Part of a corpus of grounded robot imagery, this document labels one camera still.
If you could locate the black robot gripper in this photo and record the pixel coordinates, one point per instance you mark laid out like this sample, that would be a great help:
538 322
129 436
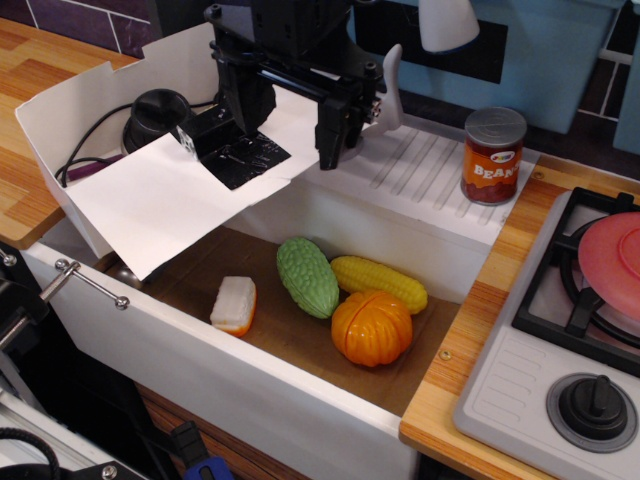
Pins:
304 47

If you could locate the white cardboard box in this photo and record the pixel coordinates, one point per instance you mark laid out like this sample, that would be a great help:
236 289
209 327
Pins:
153 204

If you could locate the white toy faucet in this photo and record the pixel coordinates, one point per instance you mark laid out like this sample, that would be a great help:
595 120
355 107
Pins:
388 111

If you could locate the green toy bitter gourd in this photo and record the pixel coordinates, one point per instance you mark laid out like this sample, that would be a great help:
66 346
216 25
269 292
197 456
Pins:
308 277

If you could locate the white lamp shade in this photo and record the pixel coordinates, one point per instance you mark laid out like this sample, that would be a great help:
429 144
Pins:
446 25

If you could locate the yellow toy corn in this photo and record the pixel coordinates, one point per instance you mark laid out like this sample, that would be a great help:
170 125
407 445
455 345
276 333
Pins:
356 274

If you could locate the toy beans can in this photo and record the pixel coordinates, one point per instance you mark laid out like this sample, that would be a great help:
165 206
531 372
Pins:
493 149

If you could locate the white orange toy cake slice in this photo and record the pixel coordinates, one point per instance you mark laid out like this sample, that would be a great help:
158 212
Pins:
235 305

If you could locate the white toy sink unit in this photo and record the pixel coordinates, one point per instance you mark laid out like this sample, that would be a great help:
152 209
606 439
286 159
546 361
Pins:
283 388

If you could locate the purple marker in box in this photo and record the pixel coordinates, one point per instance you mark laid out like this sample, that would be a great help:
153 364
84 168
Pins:
87 166

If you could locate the orange toy pumpkin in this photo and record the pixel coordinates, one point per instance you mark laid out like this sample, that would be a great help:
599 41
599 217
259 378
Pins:
372 328

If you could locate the silver metal ball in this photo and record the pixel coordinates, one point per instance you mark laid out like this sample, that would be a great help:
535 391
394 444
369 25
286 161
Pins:
126 276

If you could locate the black stove grate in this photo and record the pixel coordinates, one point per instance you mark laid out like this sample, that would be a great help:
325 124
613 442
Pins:
557 304

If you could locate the pink pot lid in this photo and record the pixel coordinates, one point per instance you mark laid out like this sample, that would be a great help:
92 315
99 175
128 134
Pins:
608 256

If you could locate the white toy stove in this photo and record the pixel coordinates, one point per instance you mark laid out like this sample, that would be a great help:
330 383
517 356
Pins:
503 403

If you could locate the black stove knob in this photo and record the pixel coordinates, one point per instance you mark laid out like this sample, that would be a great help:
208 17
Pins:
592 413

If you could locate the black round camera in box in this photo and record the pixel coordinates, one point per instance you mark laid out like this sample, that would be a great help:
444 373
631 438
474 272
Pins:
152 115

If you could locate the metal clamp with handle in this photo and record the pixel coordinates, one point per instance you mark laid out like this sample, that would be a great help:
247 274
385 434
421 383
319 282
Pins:
27 318

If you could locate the blue black clamp handle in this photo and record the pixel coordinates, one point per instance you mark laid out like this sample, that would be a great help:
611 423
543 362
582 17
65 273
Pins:
199 464

